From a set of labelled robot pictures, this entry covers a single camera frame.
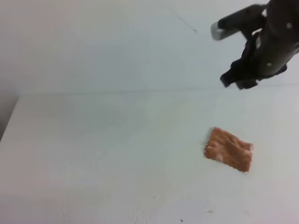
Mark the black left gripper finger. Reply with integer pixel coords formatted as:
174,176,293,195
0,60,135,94
220,59,246,88

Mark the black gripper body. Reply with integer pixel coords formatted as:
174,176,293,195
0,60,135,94
242,0,299,78

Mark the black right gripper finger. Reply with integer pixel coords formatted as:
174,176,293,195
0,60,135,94
236,79,257,89

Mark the pink-orange rag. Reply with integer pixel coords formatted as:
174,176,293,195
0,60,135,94
204,127,254,172

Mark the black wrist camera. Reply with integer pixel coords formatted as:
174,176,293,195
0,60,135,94
210,4,266,41

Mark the thin wire on wall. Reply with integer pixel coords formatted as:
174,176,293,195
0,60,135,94
170,9,198,35

